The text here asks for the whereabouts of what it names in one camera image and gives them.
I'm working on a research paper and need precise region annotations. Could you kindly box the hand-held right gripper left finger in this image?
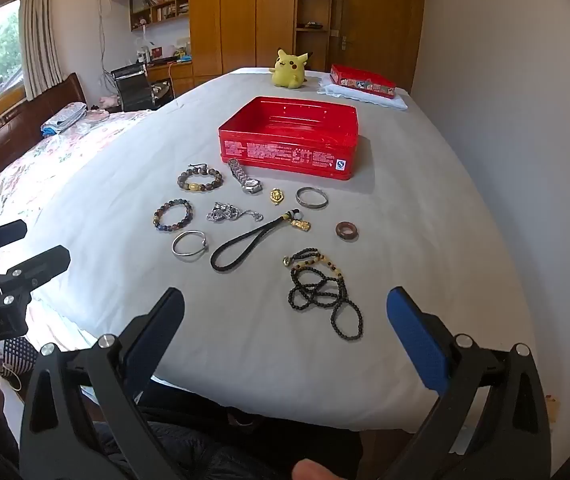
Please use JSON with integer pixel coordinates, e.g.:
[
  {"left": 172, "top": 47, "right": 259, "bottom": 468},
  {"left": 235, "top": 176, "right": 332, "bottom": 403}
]
[{"left": 19, "top": 287, "right": 186, "bottom": 480}]

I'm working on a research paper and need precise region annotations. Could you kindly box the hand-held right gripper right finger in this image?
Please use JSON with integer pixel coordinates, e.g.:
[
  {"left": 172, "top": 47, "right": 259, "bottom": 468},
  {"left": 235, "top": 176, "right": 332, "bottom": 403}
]
[{"left": 386, "top": 286, "right": 552, "bottom": 480}]

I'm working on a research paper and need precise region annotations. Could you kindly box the plain silver bangle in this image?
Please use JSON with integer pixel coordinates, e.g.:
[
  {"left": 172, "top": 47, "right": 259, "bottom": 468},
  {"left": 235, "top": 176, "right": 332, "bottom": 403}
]
[{"left": 172, "top": 230, "right": 212, "bottom": 258}]

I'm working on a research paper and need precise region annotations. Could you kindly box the black bead necklace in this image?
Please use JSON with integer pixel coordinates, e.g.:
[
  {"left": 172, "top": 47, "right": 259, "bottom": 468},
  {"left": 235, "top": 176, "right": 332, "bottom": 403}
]
[{"left": 283, "top": 247, "right": 364, "bottom": 342}]

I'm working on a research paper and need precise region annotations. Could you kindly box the multicoloured bead bracelet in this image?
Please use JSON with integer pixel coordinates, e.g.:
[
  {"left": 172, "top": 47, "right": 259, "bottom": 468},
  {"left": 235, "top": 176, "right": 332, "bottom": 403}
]
[{"left": 152, "top": 198, "right": 194, "bottom": 233}]

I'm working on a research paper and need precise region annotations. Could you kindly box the silver chain necklace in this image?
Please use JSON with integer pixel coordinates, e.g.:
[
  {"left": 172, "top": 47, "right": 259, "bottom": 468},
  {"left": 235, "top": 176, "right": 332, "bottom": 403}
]
[{"left": 207, "top": 201, "right": 264, "bottom": 224}]

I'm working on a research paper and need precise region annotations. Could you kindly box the brown bead bracelet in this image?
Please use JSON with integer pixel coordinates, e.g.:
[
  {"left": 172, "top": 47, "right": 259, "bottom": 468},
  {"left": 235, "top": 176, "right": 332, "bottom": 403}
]
[{"left": 177, "top": 162, "right": 224, "bottom": 194}]

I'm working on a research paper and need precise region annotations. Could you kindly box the black cord with gold charm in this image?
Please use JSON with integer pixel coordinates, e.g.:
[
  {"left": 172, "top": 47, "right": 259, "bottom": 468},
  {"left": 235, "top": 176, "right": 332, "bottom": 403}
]
[{"left": 210, "top": 208, "right": 313, "bottom": 272}]

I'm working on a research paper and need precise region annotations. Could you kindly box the patterned silver bangle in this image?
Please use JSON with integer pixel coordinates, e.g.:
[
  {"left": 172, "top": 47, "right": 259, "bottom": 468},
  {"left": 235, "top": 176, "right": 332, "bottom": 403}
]
[{"left": 295, "top": 186, "right": 328, "bottom": 209}]

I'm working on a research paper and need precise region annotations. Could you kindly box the red tin box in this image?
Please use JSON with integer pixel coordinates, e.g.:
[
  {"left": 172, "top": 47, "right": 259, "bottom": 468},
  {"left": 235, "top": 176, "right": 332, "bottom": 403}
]
[{"left": 217, "top": 96, "right": 360, "bottom": 181}]

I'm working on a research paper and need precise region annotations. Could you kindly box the person's right hand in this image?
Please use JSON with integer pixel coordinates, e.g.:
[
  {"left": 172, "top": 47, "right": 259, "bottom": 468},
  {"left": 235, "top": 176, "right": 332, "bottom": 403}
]
[{"left": 292, "top": 459, "right": 342, "bottom": 480}]

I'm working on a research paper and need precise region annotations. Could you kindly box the patterned dark cloth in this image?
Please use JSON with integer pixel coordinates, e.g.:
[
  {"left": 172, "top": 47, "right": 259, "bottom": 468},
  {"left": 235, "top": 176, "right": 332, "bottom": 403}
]
[{"left": 0, "top": 335, "right": 40, "bottom": 376}]

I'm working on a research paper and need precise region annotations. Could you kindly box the floral blanket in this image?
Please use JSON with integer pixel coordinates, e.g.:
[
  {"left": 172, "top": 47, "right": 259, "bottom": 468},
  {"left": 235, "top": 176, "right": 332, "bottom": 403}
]
[{"left": 0, "top": 109, "right": 160, "bottom": 351}]

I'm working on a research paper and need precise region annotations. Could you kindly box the dark wooden headboard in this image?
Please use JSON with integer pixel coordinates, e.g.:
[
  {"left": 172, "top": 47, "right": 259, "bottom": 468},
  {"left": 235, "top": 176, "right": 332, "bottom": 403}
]
[{"left": 0, "top": 72, "right": 88, "bottom": 221}]

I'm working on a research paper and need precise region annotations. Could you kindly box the black jacket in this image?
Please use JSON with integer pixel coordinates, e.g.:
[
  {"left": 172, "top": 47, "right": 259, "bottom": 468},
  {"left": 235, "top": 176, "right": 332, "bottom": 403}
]
[{"left": 90, "top": 385, "right": 366, "bottom": 480}]

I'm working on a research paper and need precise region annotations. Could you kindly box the folded blue grey cloth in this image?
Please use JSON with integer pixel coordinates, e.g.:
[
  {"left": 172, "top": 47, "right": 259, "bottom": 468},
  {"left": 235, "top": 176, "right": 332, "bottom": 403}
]
[{"left": 41, "top": 101, "right": 88, "bottom": 137}]

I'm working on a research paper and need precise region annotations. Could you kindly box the silver wrist watch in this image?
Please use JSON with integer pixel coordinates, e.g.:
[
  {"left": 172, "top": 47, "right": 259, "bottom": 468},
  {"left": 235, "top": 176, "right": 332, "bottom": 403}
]
[{"left": 227, "top": 158, "right": 264, "bottom": 195}]

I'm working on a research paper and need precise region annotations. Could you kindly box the black office chair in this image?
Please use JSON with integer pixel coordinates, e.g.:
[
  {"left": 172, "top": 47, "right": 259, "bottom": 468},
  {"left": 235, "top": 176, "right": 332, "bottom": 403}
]
[{"left": 111, "top": 62, "right": 158, "bottom": 111}]

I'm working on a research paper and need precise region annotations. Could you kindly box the beige curtain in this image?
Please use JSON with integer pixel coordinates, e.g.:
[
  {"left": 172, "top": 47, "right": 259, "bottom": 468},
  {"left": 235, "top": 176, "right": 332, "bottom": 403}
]
[{"left": 18, "top": 0, "right": 63, "bottom": 101}]

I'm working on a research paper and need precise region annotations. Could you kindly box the wooden desk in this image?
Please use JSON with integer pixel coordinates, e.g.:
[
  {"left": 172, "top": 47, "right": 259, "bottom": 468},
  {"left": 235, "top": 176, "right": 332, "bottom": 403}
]
[{"left": 142, "top": 57, "right": 196, "bottom": 98}]

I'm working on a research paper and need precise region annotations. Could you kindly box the white folded cloth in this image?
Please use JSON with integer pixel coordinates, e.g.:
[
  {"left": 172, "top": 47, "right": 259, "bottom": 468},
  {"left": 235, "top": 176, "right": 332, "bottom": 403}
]
[{"left": 316, "top": 79, "right": 410, "bottom": 111}]

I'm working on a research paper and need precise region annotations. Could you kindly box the red tin lid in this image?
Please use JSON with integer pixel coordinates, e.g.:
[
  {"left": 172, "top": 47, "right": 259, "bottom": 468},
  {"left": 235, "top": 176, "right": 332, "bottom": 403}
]
[{"left": 329, "top": 63, "right": 396, "bottom": 100}]

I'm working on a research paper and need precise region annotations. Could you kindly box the wooden bookshelf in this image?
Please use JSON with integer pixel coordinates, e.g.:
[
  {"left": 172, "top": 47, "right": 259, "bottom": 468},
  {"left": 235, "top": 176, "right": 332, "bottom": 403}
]
[{"left": 129, "top": 0, "right": 190, "bottom": 31}]

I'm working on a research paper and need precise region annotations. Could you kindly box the yellow plush toy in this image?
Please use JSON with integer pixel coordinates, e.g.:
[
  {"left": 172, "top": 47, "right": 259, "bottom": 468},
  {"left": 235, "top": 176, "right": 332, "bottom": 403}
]
[{"left": 271, "top": 48, "right": 310, "bottom": 89}]

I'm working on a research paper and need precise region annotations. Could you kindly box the wooden door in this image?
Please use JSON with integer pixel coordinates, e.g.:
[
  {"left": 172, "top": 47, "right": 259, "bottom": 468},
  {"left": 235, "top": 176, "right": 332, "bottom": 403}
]
[{"left": 327, "top": 0, "right": 426, "bottom": 91}]

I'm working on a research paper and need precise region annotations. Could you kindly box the wooden wardrobe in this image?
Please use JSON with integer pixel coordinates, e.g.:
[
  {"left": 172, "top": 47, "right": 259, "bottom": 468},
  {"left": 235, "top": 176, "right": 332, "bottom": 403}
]
[{"left": 110, "top": 0, "right": 428, "bottom": 93}]

